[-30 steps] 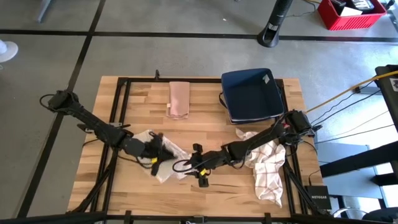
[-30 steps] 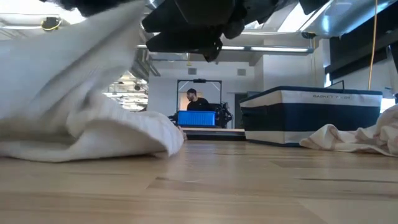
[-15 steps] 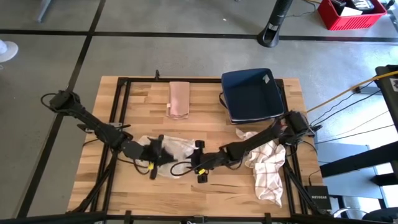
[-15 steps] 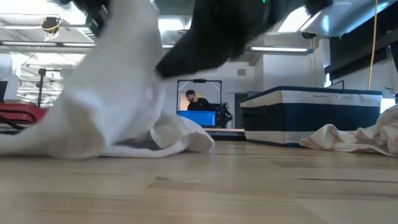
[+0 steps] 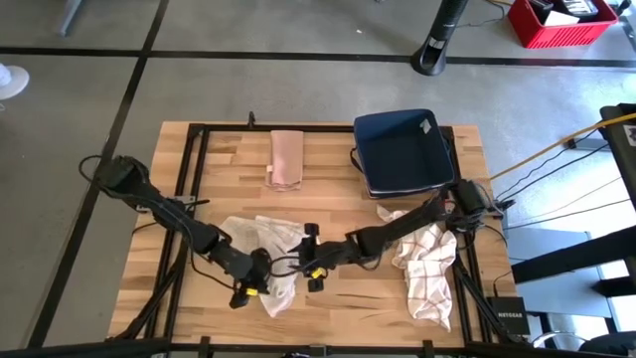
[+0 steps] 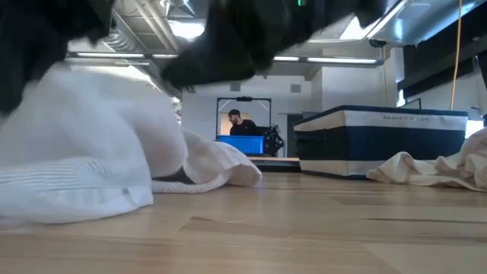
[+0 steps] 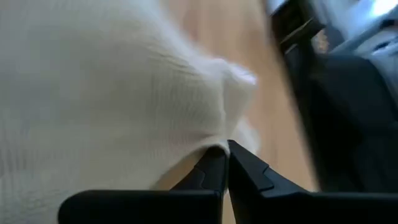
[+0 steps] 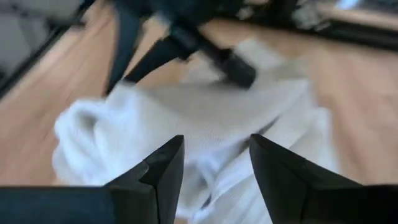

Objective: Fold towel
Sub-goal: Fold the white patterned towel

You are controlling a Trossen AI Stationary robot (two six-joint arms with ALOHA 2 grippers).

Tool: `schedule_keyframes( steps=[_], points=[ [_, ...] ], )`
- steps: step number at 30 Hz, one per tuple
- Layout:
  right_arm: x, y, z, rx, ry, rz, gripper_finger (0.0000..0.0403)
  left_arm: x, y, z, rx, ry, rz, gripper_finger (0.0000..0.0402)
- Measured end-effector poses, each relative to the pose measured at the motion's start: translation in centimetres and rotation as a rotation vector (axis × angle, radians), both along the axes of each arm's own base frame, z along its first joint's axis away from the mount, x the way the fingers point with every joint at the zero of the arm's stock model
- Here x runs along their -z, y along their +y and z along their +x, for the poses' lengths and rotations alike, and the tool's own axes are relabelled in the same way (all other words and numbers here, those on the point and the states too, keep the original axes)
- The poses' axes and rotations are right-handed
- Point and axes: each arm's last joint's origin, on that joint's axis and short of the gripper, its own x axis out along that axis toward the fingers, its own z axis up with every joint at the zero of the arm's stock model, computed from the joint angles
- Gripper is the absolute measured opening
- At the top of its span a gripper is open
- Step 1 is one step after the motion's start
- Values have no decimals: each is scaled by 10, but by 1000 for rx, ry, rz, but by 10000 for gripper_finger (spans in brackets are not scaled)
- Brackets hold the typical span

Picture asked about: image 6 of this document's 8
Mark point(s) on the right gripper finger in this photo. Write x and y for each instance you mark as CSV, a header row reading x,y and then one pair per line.
x,y
213,68

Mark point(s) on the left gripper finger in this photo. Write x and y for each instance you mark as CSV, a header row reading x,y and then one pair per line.
x,y
23,64

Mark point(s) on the white towel with grey checks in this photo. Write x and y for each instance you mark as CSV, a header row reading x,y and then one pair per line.
x,y
76,144

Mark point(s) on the navy fabric basket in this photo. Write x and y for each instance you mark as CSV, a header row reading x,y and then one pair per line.
x,y
380,144

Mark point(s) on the black background robot arm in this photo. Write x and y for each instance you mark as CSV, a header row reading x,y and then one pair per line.
x,y
274,141

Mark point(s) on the white towel with red checks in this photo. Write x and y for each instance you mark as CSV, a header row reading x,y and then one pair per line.
x,y
437,171

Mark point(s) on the person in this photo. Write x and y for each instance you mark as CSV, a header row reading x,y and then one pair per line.
x,y
243,127

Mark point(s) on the long ceiling light bar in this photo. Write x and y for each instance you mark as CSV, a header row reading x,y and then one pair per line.
x,y
335,59

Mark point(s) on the blue plastic crate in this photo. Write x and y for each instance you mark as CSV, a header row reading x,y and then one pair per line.
x,y
239,144

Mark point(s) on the background wooden table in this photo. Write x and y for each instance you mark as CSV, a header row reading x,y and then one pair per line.
x,y
274,161

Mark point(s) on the grey wall vent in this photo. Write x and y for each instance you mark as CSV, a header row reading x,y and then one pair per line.
x,y
295,88
235,86

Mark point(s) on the black background rig frame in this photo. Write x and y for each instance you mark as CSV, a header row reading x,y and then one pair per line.
x,y
243,99

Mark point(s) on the black ceiling camera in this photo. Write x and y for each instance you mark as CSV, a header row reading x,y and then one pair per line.
x,y
376,42

